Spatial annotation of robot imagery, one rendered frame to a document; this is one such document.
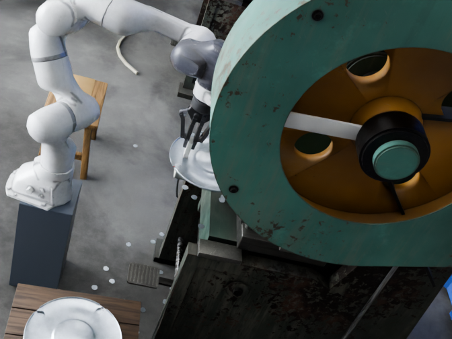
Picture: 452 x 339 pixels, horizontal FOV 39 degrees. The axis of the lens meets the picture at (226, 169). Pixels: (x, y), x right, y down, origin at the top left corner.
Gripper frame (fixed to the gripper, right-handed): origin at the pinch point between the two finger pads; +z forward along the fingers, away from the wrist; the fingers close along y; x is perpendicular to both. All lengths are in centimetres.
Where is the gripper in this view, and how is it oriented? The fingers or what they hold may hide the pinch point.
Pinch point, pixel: (187, 147)
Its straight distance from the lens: 205.3
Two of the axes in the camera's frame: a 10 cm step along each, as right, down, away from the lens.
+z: -3.0, 7.2, 6.3
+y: -9.5, -2.4, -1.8
